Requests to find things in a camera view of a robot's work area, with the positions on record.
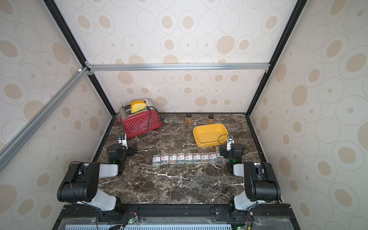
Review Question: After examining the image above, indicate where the right cinnamon spice bottle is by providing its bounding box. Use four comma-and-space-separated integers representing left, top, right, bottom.
207, 114, 214, 125

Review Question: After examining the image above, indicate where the left cinnamon spice bottle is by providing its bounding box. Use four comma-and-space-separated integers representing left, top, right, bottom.
186, 113, 192, 127

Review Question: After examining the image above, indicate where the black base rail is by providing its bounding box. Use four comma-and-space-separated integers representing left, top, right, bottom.
53, 204, 300, 230

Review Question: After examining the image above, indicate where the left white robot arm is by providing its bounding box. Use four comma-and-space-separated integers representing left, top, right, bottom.
57, 143, 138, 212

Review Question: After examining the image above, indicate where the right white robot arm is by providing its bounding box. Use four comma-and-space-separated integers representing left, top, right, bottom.
219, 143, 281, 211

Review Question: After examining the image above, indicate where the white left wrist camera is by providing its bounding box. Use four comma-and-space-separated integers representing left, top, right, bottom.
117, 134, 128, 149

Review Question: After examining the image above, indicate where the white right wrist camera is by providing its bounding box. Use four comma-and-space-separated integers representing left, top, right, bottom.
226, 135, 234, 151

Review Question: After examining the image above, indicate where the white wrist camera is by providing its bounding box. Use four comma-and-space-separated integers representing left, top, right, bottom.
226, 135, 234, 151
117, 134, 128, 149

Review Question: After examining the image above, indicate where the yellow plastic storage tray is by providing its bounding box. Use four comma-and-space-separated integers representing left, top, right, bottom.
193, 124, 229, 148

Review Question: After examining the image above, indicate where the red polka dot toaster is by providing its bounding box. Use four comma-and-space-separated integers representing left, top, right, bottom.
119, 98, 163, 138

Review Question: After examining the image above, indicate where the cinnamon spice bottle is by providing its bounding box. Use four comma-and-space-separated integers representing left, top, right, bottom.
207, 114, 214, 125
186, 113, 192, 127

